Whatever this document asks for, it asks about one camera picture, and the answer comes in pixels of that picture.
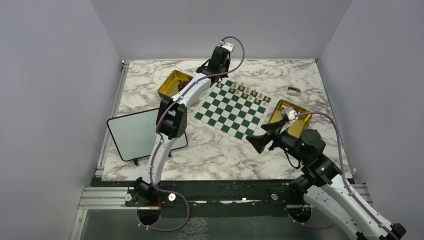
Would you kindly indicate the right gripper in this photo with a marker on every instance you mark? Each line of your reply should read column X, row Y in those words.
column 273, row 132

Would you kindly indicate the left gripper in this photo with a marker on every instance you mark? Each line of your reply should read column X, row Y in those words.
column 226, row 62

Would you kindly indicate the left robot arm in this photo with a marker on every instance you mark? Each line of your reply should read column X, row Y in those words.
column 172, row 118

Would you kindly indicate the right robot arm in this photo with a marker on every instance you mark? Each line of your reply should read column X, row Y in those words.
column 323, row 186

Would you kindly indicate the gold tin with light pieces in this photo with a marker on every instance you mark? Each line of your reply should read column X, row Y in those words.
column 296, row 125

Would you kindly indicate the green white chess board mat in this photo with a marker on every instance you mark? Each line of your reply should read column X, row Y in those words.
column 229, row 114

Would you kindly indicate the gold tin with dark pieces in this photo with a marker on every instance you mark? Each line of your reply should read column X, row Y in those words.
column 173, row 84

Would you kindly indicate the beige stapler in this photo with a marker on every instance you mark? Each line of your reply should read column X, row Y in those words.
column 293, row 91

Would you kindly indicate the small whiteboard with stand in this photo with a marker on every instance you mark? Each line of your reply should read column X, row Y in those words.
column 134, row 134

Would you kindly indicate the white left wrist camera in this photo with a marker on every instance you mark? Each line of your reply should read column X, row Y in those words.
column 227, row 45

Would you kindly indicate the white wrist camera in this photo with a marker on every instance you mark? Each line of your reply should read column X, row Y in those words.
column 288, row 114
column 227, row 45

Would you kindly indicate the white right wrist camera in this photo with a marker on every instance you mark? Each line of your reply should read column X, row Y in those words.
column 288, row 114

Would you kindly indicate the aluminium rail right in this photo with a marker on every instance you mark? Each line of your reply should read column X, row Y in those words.
column 363, row 191

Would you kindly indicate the aluminium rail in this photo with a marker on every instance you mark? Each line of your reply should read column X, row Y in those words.
column 363, row 191
column 107, row 198

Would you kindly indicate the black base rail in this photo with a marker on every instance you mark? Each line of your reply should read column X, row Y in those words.
column 215, row 198

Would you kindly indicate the aluminium rail left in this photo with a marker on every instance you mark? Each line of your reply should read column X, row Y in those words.
column 107, row 198

